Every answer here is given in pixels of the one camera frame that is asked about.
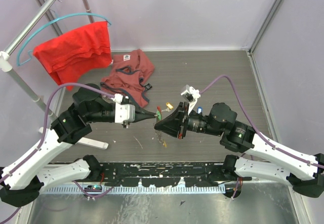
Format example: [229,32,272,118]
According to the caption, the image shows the bright red cloth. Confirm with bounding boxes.
[33,21,112,85]

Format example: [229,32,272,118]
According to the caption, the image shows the metal clothes rack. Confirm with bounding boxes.
[0,0,109,150]

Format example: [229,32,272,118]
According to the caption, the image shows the dusty red shirt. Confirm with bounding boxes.
[100,49,155,107]

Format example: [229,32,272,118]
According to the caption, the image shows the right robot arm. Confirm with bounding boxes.
[154,102,323,198]

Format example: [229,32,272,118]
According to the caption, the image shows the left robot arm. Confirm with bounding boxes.
[1,84,156,207]

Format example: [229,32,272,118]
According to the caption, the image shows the blue tag key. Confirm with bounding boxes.
[197,107,203,114]

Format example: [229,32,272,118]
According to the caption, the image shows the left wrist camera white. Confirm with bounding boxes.
[112,94,135,128]

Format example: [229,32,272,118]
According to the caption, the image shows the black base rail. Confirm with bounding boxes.
[83,155,244,187]

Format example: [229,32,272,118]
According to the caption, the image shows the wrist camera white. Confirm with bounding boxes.
[112,94,135,128]
[180,85,201,114]

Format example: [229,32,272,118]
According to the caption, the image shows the grey slotted cable duct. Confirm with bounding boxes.
[44,184,226,194]

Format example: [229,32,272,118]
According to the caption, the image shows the green tag key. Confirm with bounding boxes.
[156,110,161,120]

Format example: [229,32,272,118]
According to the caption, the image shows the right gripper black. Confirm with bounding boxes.
[154,101,223,138]

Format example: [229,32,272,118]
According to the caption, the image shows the metal key organizer red handle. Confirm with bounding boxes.
[154,106,167,147]

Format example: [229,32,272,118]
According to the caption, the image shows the yellow tag key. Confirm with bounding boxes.
[162,102,174,111]

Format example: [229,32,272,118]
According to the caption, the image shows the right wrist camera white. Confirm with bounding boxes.
[180,85,201,114]

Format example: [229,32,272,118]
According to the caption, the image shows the teal clothes hanger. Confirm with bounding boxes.
[16,13,112,66]

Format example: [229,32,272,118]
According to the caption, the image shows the aluminium frame post right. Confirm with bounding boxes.
[248,0,284,55]

